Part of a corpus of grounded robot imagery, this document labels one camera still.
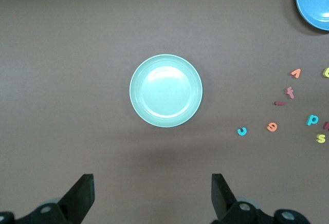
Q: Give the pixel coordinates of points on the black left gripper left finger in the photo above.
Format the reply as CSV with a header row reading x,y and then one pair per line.
x,y
77,198

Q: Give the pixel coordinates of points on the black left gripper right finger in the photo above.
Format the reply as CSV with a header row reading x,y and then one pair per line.
x,y
223,198

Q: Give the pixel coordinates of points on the teal foam letter c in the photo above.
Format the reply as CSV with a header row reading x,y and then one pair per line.
x,y
239,132

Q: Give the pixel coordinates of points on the orange foam letter e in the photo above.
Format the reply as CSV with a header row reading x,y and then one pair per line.
x,y
268,127

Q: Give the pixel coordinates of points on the dark red foam letter l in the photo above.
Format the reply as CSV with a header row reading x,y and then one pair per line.
x,y
279,103

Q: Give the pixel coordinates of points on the yellow foam letter s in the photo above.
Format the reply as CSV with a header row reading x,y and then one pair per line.
x,y
320,138

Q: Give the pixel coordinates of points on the teal foam letter p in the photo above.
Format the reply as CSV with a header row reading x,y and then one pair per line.
x,y
308,121

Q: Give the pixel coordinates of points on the brown table cover sheet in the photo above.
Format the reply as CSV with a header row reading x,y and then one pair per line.
x,y
64,80

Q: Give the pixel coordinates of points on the green plate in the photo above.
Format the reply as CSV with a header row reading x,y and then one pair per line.
x,y
165,90

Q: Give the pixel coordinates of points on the dark red foam letter r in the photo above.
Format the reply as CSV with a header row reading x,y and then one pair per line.
x,y
326,126

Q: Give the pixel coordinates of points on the orange foam letter v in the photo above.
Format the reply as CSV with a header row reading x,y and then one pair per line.
x,y
297,74

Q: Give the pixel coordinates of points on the yellow foam letter u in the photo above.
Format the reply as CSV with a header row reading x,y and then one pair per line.
x,y
326,74

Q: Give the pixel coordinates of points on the blue plate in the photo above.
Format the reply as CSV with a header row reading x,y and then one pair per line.
x,y
314,0

